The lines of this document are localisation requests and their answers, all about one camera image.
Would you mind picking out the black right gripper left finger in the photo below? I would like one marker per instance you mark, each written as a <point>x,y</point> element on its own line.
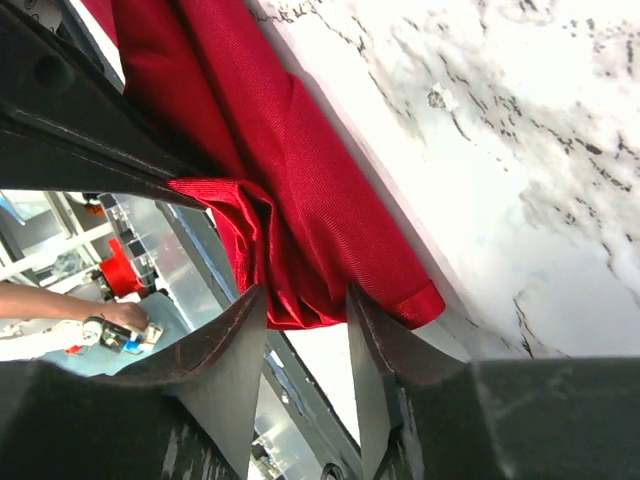
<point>56,424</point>

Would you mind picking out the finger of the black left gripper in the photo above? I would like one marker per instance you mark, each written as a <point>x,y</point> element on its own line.
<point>65,125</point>

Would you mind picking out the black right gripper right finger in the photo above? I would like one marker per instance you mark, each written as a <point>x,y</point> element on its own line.
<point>424,415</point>

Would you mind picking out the red cloth napkin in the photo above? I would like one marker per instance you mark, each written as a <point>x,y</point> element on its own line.
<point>293,209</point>

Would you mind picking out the person's forearm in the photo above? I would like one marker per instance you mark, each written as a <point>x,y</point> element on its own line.
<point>27,302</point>

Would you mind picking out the person's hand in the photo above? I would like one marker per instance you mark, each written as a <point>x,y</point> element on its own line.
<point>129,315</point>

